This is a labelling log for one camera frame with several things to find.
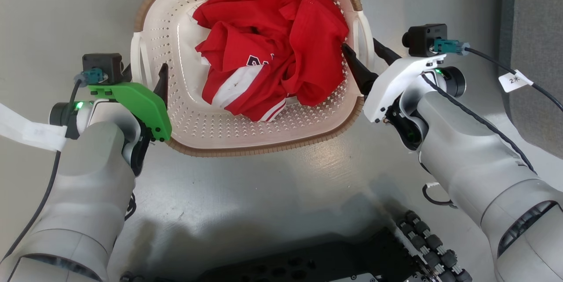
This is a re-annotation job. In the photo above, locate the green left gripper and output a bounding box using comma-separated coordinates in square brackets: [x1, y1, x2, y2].
[87, 63, 173, 142]

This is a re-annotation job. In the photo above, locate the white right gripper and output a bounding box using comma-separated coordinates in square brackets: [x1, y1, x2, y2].
[341, 38, 447, 123]

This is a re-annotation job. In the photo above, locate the white perforated laundry basket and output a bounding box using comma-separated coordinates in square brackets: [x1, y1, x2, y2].
[130, 0, 375, 157]

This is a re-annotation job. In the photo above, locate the red and white jersey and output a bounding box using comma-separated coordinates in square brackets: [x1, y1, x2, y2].
[192, 0, 350, 122]

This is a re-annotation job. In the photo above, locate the grey upholstered furniture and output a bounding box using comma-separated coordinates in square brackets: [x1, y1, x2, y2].
[501, 0, 563, 159]

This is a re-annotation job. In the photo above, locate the black roller omni wheel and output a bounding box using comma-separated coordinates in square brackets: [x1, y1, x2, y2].
[396, 210, 473, 282]

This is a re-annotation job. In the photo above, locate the black left camera cable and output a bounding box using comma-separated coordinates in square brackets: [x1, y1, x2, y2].
[0, 69, 106, 260]

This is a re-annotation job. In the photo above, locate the black camera cable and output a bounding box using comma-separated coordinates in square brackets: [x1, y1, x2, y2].
[0, 69, 106, 260]
[435, 39, 563, 112]

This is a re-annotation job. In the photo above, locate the black right camera cable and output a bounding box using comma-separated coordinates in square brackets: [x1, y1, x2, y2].
[435, 39, 563, 112]

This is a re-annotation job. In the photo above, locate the black cable along right arm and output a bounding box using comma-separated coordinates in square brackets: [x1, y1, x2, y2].
[421, 73, 536, 173]

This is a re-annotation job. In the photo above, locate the white strap on left arm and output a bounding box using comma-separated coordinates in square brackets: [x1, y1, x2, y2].
[0, 103, 69, 151]

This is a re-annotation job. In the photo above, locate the white paper cable tag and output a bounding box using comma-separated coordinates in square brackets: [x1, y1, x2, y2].
[498, 70, 534, 93]

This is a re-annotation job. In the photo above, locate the short black looped cable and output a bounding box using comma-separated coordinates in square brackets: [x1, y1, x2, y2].
[422, 182, 458, 209]

